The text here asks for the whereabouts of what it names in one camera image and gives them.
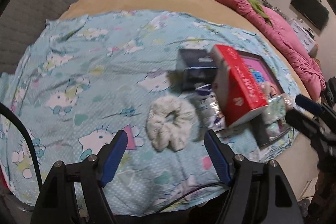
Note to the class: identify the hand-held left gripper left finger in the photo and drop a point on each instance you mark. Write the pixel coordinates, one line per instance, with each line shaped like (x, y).
(114, 158)

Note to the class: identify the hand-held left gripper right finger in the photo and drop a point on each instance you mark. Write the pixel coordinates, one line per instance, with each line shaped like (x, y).
(218, 158)

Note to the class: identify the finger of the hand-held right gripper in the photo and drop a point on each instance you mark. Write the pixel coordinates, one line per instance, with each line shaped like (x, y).
(302, 119)
(308, 103)

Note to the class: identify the pink plastic packet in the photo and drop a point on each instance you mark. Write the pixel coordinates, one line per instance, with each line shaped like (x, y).
(288, 102)

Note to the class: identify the light green small tissue pack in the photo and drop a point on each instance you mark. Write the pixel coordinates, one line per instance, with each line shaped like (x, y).
(274, 108)

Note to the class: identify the dark cardboard box tray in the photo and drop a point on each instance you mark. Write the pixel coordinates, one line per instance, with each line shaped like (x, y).
(262, 134)

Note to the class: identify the white fluffy scrunchie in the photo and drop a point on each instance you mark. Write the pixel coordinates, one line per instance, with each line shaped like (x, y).
(181, 113)

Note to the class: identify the blue white plastic packet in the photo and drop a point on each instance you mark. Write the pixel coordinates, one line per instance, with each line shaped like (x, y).
(207, 100)

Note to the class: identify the white drawer cabinet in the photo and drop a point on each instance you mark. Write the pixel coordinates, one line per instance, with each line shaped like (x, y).
(304, 35)

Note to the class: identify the pink quilt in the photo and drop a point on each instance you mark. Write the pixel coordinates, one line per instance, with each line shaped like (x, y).
(288, 37)

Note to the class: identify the pink book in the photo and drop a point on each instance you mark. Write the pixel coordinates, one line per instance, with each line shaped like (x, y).
(249, 66)

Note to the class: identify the red tissue pack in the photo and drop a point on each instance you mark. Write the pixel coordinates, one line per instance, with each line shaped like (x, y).
(241, 82)

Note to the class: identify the dark small box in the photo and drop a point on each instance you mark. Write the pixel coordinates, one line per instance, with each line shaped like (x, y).
(194, 61)

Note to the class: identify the printed cartoon cat blanket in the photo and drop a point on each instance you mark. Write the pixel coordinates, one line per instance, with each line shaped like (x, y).
(78, 56)

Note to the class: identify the green cloth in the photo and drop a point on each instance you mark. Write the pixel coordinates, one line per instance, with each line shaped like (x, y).
(252, 1)

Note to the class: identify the grey quilted sofa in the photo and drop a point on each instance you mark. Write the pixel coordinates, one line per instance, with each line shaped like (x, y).
(39, 3)

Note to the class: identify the black wall television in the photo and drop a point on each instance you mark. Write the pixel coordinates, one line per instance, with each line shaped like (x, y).
(309, 7)

